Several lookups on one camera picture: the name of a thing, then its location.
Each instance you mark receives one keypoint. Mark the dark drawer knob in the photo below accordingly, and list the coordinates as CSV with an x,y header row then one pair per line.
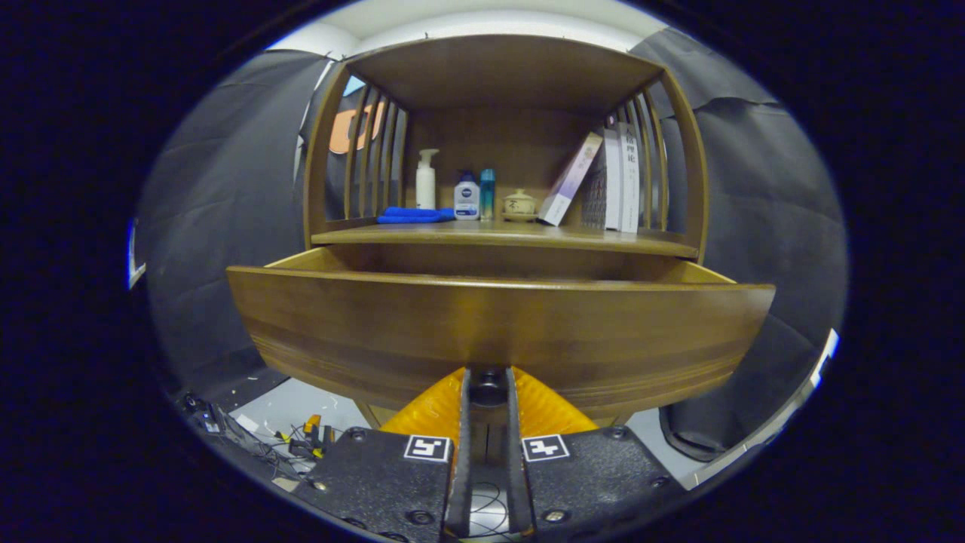
x,y
488,388

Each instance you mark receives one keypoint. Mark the purple and white book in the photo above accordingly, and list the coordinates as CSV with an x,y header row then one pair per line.
x,y
569,181

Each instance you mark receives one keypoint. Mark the white pump bottle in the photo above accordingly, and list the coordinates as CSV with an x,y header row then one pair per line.
x,y
426,185

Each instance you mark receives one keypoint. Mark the patterned cover book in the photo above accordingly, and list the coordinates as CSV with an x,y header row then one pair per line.
x,y
595,192

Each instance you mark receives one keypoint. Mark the blue folded cloth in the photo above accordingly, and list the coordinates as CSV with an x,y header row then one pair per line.
x,y
411,216

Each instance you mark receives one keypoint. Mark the cream lidded teacup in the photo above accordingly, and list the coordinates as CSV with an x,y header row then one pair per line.
x,y
519,205

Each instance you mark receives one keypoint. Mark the wooden countertop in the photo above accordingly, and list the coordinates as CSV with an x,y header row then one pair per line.
x,y
513,234

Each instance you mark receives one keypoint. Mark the white book black lettering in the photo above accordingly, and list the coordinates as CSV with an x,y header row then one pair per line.
x,y
629,181

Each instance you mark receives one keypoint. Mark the wooden cabinet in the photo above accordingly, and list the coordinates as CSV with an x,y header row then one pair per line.
x,y
490,75

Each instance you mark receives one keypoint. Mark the wooden drawer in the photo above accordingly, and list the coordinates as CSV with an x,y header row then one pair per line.
x,y
452,324

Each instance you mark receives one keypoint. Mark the teal slim bottle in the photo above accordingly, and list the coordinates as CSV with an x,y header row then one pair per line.
x,y
487,196

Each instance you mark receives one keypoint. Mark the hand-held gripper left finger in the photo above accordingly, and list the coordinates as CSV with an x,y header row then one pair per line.
x,y
377,475

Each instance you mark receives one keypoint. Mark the white lotion bottle blue cap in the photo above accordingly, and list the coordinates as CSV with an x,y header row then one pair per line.
x,y
467,200

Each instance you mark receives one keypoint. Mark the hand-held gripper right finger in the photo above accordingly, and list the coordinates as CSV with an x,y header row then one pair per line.
x,y
595,475

